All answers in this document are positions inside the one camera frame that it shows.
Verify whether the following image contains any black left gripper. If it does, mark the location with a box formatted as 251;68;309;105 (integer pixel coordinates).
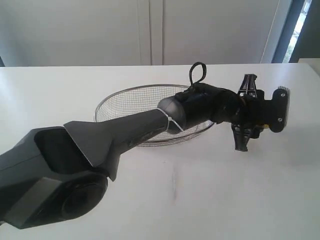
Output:
231;74;268;152

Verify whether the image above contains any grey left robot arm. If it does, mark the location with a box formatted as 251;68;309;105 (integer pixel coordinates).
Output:
0;81;269;229

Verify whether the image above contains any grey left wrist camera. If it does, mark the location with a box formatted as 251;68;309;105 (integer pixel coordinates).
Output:
269;86;290;133

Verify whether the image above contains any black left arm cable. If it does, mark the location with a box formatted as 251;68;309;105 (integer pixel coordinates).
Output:
188;62;208;87

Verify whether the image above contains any metal wire mesh basket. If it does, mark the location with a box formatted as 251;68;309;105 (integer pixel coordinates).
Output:
93;84;214;147

